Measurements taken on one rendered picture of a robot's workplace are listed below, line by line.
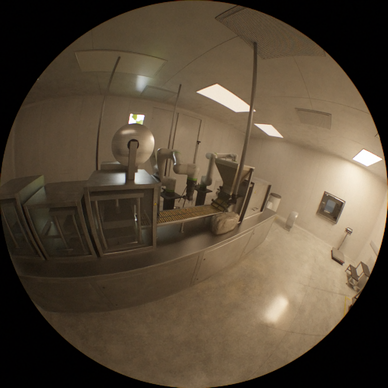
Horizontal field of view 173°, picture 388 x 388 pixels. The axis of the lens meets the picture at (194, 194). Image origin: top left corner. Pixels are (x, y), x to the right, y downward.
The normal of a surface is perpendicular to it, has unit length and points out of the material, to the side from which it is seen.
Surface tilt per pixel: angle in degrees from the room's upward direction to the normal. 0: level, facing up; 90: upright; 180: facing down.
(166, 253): 0
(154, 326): 0
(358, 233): 90
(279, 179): 90
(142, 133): 90
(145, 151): 90
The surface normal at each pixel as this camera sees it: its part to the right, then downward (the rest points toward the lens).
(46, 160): 0.55, 0.36
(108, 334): 0.17, -0.93
